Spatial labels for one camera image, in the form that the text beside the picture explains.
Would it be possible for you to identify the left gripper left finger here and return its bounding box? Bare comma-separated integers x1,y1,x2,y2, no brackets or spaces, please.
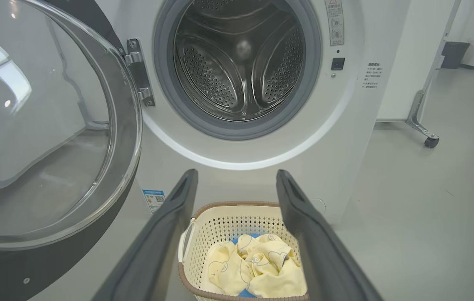
92,169,198,301

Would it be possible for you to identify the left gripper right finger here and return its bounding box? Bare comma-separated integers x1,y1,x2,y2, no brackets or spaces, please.
277,169,384,301

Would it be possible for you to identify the pale yellow printed garment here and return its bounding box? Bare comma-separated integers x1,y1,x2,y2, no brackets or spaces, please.
237,233,307,298
200,240,258,297

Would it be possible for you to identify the washing machine door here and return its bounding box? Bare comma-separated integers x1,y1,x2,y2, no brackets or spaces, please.
0,0,143,301

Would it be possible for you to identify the white front-load washing machine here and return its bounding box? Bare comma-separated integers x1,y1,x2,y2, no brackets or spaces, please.
95,0,412,226

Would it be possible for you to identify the grey rubber door gasket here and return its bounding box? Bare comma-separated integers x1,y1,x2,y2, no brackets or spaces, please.
153,0,323,141

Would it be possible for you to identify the metal door hinge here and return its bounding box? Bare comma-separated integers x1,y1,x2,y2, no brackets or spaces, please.
125,38,156,107

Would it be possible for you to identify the stainless steel washing machine drum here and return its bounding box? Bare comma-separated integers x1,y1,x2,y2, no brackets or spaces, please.
173,0,306,122

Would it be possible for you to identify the blue energy label sticker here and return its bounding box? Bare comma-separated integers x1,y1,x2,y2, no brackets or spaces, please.
143,189,166,214

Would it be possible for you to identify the cream perforated laundry basket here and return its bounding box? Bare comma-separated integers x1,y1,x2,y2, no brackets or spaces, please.
177,202,309,301

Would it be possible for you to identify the metal partition leg with caster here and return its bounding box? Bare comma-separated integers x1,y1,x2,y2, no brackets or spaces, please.
405,0,463,149

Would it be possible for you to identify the small printed text decal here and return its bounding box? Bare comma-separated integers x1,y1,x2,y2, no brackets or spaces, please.
362,62,384,89

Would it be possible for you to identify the white partition board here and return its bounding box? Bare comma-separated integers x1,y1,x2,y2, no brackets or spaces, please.
377,0,459,122

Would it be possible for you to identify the grey warning sticker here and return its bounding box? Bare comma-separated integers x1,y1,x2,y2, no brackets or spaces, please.
325,0,345,46

